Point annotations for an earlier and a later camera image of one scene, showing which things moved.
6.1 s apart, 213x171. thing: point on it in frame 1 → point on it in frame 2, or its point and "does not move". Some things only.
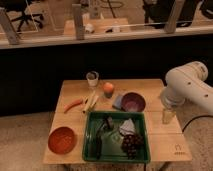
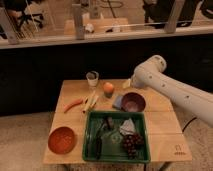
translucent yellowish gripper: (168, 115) → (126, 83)
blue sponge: (117, 102) does not move
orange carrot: (72, 104) does not move
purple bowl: (133, 102) does not move
